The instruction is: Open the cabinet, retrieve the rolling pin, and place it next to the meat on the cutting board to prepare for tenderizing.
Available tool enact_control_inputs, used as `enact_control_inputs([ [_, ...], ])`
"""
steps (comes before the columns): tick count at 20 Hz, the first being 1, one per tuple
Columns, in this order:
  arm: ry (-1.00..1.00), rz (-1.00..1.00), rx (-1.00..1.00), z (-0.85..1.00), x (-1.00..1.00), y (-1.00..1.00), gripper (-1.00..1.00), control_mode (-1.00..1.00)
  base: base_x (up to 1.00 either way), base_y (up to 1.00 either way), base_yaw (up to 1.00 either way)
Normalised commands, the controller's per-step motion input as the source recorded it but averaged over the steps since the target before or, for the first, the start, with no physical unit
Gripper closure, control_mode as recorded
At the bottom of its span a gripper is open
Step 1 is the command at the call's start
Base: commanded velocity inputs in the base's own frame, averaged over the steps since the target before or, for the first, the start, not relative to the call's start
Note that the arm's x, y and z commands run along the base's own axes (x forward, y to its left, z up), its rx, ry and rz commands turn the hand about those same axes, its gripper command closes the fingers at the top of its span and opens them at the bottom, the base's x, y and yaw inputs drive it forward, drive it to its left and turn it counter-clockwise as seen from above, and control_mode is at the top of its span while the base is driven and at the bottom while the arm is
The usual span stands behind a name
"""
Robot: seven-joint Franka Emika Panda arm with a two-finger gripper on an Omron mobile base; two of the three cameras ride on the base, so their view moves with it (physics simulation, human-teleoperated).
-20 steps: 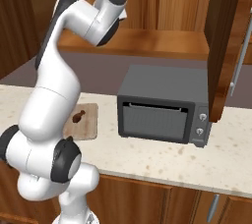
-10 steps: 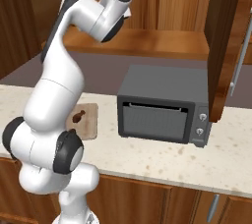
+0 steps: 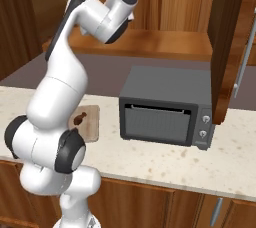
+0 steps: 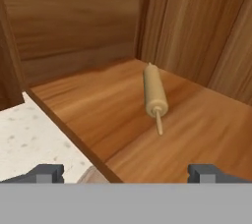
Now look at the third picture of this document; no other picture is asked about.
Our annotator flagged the wooden wall cabinet door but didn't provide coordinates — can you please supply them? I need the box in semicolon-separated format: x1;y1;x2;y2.
206;0;256;126

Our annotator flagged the silver wall cabinet handle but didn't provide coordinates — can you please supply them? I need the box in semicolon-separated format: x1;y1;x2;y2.
233;14;256;99

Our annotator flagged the brown meat drumstick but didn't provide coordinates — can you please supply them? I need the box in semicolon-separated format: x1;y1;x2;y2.
71;112;88;126

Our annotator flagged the silver base cabinet handle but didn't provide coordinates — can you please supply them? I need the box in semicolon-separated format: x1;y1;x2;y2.
209;197;224;228

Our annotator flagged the wooden base cabinet door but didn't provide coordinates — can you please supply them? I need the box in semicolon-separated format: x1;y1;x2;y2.
0;160;63;228
194;193;256;228
87;177;205;228

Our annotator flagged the wooden cutting board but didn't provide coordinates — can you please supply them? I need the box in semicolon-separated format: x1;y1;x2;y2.
67;104;101;144

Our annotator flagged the wooden tall cabinet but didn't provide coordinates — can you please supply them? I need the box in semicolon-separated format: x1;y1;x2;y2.
0;0;44;82

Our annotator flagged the grey toaster oven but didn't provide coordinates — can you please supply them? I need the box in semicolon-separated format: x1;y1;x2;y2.
118;65;216;151

